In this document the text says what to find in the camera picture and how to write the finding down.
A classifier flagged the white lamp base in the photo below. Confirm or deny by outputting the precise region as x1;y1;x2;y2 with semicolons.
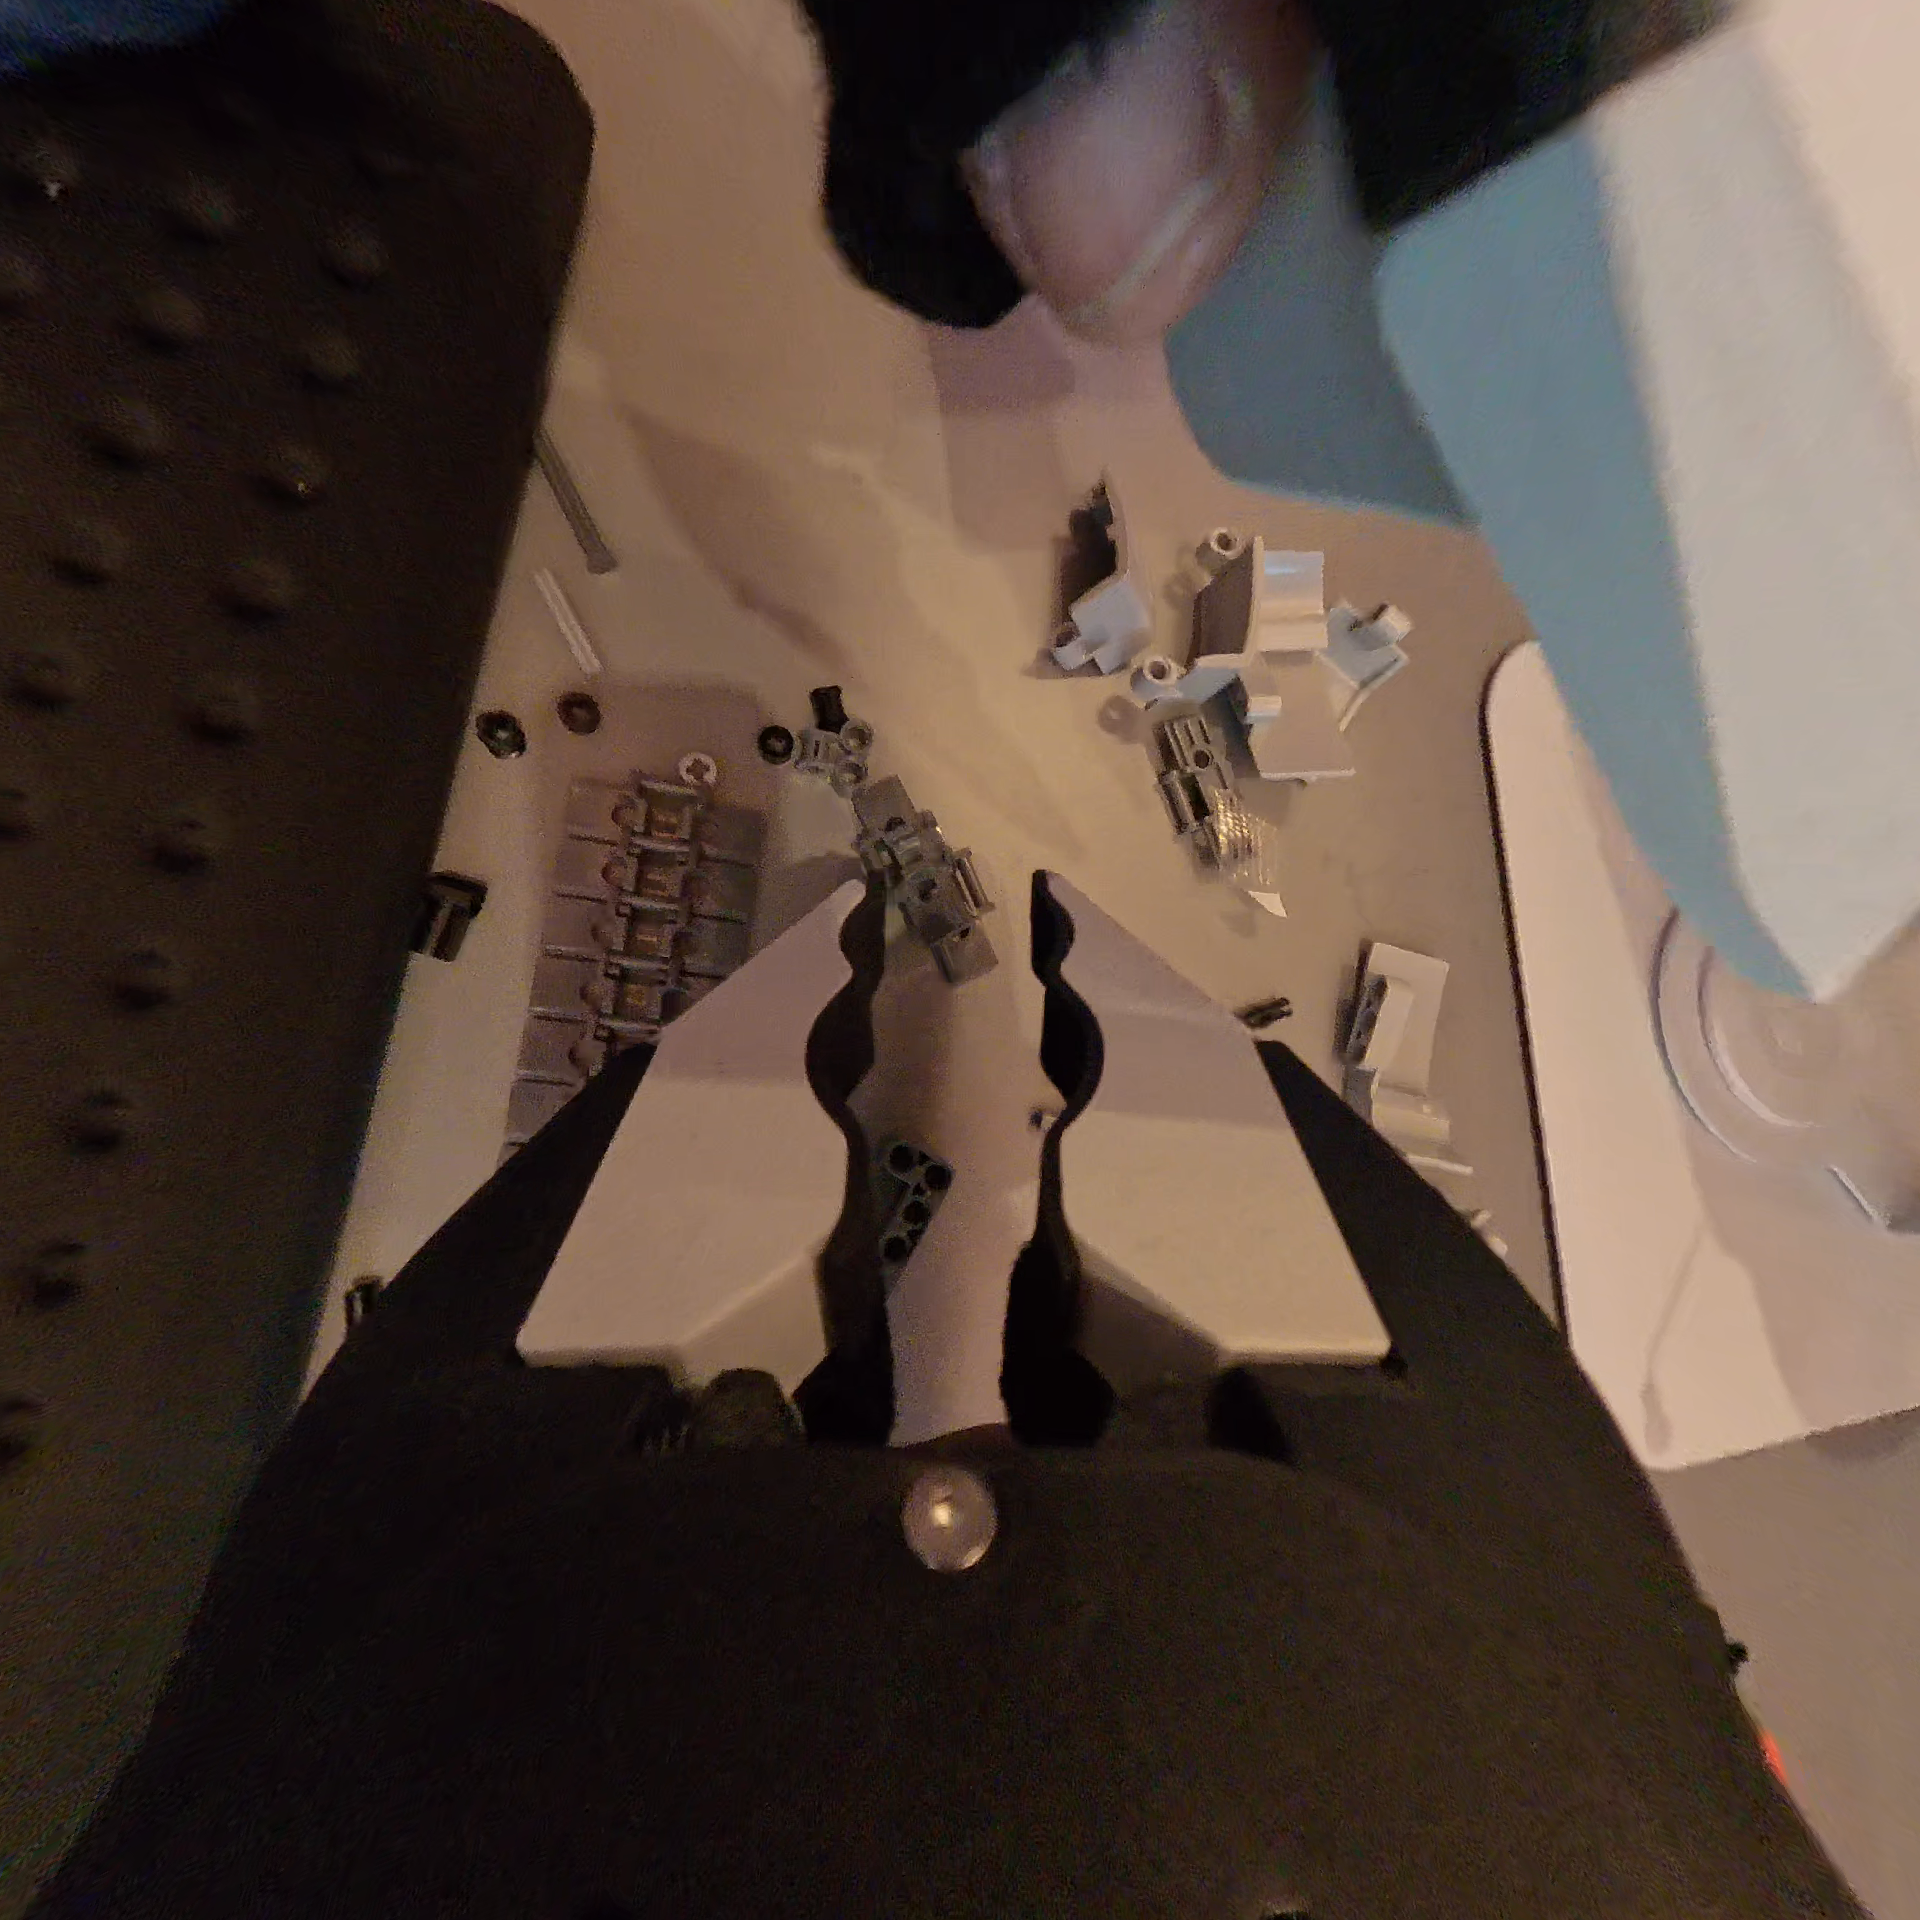
1484;639;1920;1473

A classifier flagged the single grey track link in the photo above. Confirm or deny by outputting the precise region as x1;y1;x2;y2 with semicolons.
911;884;1005;986
847;772;984;916

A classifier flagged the grey axle rod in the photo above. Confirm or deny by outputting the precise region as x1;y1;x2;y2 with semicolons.
538;429;622;574

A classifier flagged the person's left hand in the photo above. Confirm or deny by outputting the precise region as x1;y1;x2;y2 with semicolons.
970;0;1332;327

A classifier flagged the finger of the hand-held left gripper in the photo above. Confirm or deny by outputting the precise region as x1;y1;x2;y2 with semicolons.
1167;0;1920;1000

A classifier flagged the light grey curved block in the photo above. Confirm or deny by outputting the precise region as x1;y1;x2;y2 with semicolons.
1337;940;1472;1172

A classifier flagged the black perforated panel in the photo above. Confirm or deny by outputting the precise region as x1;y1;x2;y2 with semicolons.
0;0;597;1507

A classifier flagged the black small block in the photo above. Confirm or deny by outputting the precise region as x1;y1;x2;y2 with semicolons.
413;867;495;961

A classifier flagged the dark grey gear connector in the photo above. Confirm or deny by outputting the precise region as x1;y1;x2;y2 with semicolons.
1155;707;1253;878

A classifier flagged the grey bent liftarm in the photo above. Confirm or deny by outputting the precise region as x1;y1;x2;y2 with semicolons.
864;1142;958;1282

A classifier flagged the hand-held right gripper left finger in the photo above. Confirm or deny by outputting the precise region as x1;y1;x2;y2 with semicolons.
512;878;907;1446

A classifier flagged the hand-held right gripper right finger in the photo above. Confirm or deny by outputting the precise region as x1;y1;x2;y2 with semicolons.
1005;867;1389;1446

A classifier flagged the grey toy track chain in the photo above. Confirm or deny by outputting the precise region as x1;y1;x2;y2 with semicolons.
510;772;771;1151

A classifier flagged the light grey angled panel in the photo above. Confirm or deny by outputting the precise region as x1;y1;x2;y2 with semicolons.
1042;479;1155;673
1133;525;1332;707
1249;596;1417;786

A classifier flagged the grey double connector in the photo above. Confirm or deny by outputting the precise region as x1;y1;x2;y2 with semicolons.
793;685;880;793

